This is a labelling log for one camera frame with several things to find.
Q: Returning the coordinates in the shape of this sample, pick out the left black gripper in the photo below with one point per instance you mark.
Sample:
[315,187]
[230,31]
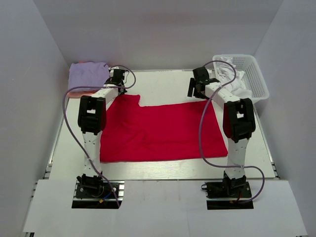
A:
[124,91]

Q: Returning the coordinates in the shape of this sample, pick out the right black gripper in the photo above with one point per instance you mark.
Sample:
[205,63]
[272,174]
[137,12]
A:
[196,94]

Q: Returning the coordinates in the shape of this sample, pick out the red t-shirt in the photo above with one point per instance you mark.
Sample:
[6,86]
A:
[135,133]

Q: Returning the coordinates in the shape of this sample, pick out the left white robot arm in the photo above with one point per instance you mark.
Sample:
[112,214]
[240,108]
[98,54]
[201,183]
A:
[92,121]

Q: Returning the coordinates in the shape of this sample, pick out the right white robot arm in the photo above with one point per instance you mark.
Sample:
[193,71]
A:
[238,126]

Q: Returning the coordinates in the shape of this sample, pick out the folded lavender t-shirt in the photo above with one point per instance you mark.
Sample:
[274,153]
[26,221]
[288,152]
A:
[99,74]

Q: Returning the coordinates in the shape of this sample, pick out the folded salmon pink t-shirt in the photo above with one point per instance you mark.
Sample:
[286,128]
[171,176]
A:
[76,94]

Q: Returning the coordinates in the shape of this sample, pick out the white plastic basket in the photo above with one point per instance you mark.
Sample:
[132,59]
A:
[253,78]

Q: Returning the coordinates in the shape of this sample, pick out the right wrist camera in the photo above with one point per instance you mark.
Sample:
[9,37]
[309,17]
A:
[211,73]

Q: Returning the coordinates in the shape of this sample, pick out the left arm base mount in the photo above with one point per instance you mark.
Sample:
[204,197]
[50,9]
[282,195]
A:
[101,197]

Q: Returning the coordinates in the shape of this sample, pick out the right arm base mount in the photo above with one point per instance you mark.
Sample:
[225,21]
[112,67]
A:
[218,199]

